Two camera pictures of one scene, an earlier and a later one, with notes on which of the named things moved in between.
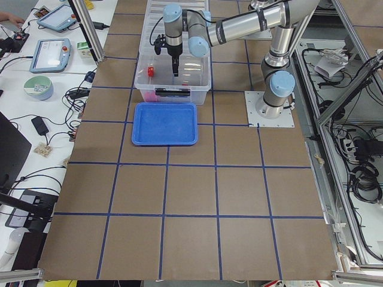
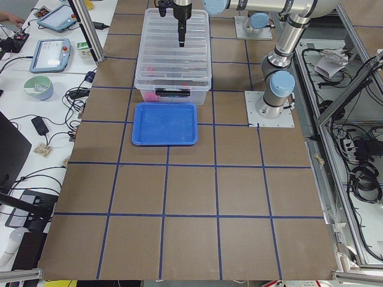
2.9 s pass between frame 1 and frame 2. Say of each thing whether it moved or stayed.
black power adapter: stayed
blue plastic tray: stayed
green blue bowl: stayed
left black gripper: moved
